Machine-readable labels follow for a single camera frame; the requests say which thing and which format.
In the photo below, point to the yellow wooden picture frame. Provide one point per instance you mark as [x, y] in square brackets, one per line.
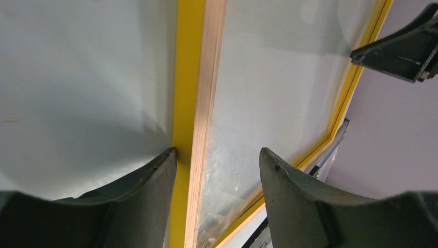
[199, 35]

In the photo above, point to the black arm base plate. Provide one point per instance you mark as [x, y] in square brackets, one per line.
[261, 237]

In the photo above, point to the clear acrylic sheet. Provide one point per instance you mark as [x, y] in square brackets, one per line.
[280, 71]

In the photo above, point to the aluminium corner post right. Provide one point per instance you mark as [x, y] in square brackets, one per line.
[320, 167]

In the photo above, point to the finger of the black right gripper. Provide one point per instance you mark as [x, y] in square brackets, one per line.
[409, 54]

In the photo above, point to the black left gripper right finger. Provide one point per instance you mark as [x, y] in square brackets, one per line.
[303, 211]

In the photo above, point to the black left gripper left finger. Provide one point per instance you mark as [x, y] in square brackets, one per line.
[131, 211]

